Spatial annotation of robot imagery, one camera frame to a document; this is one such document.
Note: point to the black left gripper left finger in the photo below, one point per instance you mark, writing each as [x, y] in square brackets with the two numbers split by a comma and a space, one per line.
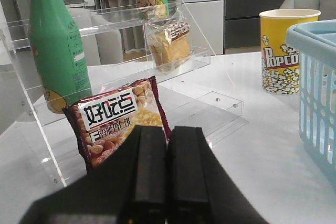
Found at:
[147, 200]

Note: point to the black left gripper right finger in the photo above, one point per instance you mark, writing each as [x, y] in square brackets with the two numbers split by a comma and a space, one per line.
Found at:
[188, 200]

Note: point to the packaged bread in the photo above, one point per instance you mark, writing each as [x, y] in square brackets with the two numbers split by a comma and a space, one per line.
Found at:
[169, 42]

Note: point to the light blue plastic basket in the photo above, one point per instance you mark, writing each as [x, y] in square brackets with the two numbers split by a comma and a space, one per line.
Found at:
[316, 43]

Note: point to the red almond cookie packet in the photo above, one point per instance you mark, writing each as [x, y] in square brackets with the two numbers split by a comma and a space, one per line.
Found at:
[102, 122]

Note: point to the green milk bottle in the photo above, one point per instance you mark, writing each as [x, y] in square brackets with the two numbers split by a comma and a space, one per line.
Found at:
[58, 52]

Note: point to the clear acrylic display shelf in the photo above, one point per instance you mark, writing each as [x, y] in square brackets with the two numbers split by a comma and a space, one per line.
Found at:
[39, 147]

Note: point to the yellow popcorn paper cup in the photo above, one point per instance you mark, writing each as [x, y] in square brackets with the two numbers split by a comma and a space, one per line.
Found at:
[280, 63]

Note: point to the grey armchair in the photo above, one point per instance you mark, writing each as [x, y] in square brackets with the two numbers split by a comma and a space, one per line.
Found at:
[326, 7]

